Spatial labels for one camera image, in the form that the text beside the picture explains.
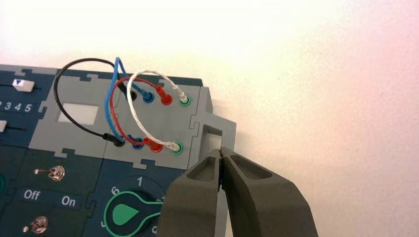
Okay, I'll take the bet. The black jumper cable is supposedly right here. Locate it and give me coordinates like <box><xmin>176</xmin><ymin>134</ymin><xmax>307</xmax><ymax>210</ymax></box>
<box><xmin>53</xmin><ymin>58</ymin><xmax>137</xmax><ymax>148</ymax></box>

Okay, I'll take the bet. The green rotary dial knob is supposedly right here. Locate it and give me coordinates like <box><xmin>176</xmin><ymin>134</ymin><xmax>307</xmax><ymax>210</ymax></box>
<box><xmin>103</xmin><ymin>191</ymin><xmax>166</xmax><ymax>237</ymax></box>

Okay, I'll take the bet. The dark modular task board box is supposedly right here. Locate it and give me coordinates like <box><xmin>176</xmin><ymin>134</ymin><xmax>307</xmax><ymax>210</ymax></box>
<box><xmin>0</xmin><ymin>64</ymin><xmax>237</xmax><ymax>237</ymax></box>

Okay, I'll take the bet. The blue jumper cable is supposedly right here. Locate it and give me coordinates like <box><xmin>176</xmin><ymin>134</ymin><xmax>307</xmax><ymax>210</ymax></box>
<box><xmin>104</xmin><ymin>57</ymin><xmax>155</xmax><ymax>151</ymax></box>

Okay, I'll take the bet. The white jumper cable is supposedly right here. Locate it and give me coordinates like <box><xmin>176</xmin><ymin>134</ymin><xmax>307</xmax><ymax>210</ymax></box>
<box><xmin>126</xmin><ymin>70</ymin><xmax>189</xmax><ymax>152</ymax></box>

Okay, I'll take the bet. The red jumper cable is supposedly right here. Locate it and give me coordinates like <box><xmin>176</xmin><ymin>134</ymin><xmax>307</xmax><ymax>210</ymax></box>
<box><xmin>110</xmin><ymin>77</ymin><xmax>173</xmax><ymax>154</ymax></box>

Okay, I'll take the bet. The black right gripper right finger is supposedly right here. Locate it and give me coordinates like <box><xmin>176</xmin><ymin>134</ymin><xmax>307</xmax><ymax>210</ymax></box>
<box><xmin>221</xmin><ymin>147</ymin><xmax>320</xmax><ymax>237</ymax></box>

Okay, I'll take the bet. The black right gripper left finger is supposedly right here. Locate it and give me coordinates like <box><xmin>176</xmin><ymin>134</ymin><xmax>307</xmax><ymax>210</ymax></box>
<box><xmin>157</xmin><ymin>149</ymin><xmax>223</xmax><ymax>237</ymax></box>

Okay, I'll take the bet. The silver metal toggle switch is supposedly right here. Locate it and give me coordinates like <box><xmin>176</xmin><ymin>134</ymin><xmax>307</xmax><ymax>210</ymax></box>
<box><xmin>22</xmin><ymin>216</ymin><xmax>49</xmax><ymax>235</ymax></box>
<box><xmin>34</xmin><ymin>165</ymin><xmax>65</xmax><ymax>182</ymax></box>

